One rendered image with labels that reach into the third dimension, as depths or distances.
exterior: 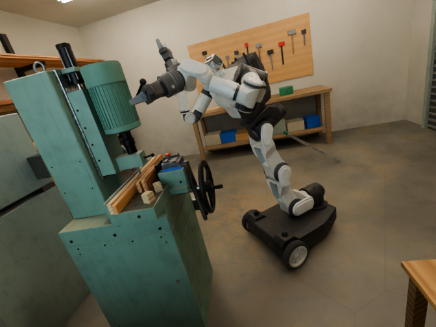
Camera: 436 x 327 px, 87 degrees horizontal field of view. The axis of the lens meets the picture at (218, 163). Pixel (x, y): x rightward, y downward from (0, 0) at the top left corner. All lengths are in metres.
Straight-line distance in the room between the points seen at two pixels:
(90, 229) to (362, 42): 4.36
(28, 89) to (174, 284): 1.15
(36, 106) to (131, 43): 3.65
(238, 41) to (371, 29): 2.02
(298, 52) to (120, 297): 3.99
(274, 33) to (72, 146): 3.63
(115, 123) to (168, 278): 0.83
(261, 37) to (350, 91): 1.74
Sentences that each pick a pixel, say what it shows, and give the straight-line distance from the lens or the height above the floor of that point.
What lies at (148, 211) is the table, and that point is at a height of 0.89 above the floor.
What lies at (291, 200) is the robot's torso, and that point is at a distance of 1.85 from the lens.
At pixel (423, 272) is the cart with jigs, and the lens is 1.18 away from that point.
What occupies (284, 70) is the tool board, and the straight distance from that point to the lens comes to 4.29.
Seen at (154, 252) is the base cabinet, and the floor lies 0.61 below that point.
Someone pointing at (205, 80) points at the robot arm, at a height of 1.34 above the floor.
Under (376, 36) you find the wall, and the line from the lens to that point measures 4.67.
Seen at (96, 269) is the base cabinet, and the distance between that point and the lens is 1.48.
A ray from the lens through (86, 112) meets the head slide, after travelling 1.24.
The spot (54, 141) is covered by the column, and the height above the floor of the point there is 1.23.
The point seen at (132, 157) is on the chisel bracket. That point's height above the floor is 1.06.
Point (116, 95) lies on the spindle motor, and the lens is 1.16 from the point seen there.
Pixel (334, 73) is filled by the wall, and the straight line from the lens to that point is 4.48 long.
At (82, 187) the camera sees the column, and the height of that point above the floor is 0.97.
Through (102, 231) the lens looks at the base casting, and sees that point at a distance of 1.29.
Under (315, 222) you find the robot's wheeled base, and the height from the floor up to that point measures 0.17.
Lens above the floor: 1.33
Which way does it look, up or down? 20 degrees down
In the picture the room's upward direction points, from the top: 13 degrees counter-clockwise
